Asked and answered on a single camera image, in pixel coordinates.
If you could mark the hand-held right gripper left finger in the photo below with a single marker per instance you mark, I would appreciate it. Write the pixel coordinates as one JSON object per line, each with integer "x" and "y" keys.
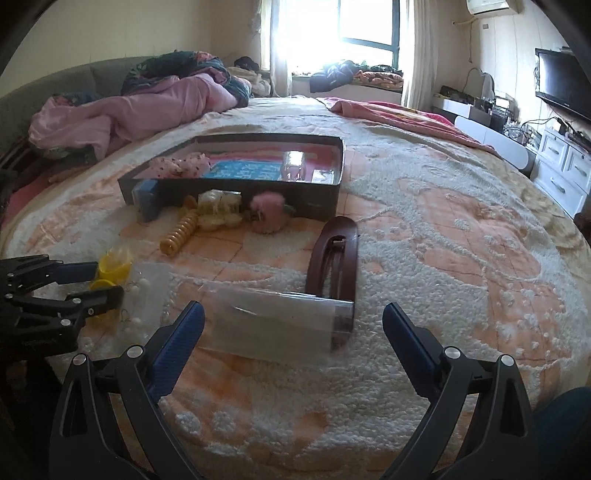
{"x": 179, "y": 346}

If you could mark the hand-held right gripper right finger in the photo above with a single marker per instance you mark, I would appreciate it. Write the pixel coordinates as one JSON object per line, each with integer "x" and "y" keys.
{"x": 411, "y": 344}

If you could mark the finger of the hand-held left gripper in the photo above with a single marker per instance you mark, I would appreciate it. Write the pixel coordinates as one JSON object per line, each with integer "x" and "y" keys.
{"x": 99, "y": 300}
{"x": 81, "y": 272}

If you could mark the yellow plastic hair rings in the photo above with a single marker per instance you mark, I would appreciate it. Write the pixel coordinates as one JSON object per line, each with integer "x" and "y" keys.
{"x": 113, "y": 267}

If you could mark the clear bag of pearl earrings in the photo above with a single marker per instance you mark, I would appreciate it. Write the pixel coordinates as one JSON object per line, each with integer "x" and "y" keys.
{"x": 138, "y": 295}

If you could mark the orange spiral hair clip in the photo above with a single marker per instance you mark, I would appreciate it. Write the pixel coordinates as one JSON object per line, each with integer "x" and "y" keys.
{"x": 180, "y": 235}

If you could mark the brown oval hair clip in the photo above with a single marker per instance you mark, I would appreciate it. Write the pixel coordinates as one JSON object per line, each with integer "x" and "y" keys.
{"x": 323, "y": 258}

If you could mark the cream hair claw clip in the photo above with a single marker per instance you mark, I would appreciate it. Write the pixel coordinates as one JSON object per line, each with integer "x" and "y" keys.
{"x": 219, "y": 210}

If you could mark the dark shallow cardboard box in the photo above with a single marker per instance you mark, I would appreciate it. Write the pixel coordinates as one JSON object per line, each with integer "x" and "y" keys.
{"x": 318, "y": 196}

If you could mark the small blue box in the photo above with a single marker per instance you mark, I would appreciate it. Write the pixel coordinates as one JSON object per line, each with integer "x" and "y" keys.
{"x": 147, "y": 201}

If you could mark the pink polka dot scrunchie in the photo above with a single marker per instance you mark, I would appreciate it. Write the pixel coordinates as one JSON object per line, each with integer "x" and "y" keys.
{"x": 178, "y": 167}

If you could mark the person's blue trouser leg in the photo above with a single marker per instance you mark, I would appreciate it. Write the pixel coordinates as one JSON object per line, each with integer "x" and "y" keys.
{"x": 565, "y": 434}

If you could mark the pink quilt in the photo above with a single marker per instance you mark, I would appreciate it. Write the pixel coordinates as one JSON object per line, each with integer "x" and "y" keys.
{"x": 152, "y": 106}

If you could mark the green headboard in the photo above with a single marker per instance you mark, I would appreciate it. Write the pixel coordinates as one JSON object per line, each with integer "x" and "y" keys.
{"x": 55, "y": 85}

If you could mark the pink and blue book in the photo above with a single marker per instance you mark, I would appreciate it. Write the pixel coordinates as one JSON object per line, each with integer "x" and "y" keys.
{"x": 249, "y": 168}

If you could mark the brown cloth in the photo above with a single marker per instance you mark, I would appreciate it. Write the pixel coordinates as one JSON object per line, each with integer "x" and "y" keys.
{"x": 583, "y": 221}

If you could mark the red patterned blanket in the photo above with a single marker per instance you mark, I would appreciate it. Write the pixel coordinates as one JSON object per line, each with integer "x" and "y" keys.
{"x": 392, "y": 117}

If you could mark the white desk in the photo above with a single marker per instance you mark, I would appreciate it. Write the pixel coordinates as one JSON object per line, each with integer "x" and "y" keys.
{"x": 485, "y": 129}

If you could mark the dark floral blanket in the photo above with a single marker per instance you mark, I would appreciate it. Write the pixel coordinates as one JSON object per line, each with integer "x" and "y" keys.
{"x": 184, "y": 64}

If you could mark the white drawer cabinet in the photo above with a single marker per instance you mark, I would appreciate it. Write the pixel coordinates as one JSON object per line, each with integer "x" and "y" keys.
{"x": 563, "y": 161}

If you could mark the black set-top box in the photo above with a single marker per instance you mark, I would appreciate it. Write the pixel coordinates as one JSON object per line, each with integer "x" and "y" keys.
{"x": 577, "y": 136}

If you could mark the pile of clothes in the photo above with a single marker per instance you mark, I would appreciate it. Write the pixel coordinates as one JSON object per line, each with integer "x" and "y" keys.
{"x": 351, "y": 74}

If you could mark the cream curtain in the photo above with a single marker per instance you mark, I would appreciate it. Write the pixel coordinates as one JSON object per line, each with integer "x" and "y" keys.
{"x": 420, "y": 50}

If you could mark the black flat television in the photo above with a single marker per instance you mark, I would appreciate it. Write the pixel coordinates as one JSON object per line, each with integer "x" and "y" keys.
{"x": 561, "y": 83}

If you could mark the window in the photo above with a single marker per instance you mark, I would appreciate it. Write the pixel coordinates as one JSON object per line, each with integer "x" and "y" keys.
{"x": 351, "y": 27}

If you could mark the white air conditioner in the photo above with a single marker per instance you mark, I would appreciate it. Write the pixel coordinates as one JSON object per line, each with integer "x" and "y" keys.
{"x": 487, "y": 5}

